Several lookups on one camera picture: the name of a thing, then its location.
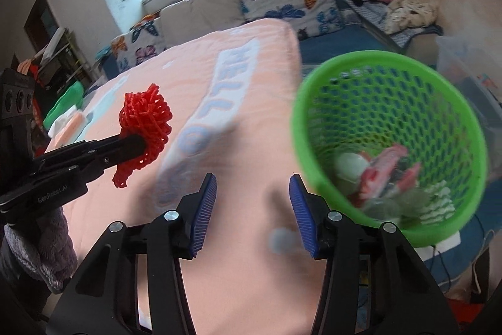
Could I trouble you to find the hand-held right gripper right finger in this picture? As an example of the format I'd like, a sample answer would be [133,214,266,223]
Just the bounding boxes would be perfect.
[289,173,457,335]

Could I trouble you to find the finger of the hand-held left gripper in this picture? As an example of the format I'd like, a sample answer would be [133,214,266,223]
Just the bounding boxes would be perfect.
[33,134,147,187]

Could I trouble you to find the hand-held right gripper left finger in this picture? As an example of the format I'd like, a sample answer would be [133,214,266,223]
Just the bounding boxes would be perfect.
[45,173,217,335]

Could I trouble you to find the red foam fruit net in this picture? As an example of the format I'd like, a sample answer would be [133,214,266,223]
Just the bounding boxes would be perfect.
[113,83,173,190]

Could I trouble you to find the green plastic mesh basket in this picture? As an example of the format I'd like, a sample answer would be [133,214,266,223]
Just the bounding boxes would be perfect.
[289,50,489,247]

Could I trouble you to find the pink snack wrapper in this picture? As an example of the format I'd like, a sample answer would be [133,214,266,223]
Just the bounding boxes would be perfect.
[359,144,422,202]

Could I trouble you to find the person's left forearm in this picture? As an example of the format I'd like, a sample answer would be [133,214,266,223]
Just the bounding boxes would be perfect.
[0,241,56,335]

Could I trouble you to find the person's left hand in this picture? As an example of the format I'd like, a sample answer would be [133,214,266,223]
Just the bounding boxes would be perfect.
[4,206,77,293]

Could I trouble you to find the orange white pack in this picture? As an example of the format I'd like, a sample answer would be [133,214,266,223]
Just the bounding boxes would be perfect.
[49,111,89,147]

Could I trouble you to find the green cloth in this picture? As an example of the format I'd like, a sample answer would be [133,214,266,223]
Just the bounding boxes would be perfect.
[43,81,85,126]

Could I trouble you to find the peach printed blanket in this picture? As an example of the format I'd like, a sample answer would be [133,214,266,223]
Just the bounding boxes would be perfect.
[45,19,334,335]

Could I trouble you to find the metal drying rack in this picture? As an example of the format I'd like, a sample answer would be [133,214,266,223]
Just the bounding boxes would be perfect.
[37,27,103,85]

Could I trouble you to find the beige pillow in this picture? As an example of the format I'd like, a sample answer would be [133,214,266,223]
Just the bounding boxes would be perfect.
[161,0,246,49]

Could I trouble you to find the clear plastic storage box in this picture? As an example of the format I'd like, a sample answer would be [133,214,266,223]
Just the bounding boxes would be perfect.
[435,35,502,116]

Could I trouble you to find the spotted cream cloth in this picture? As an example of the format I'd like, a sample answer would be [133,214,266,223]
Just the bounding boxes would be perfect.
[384,0,440,35]

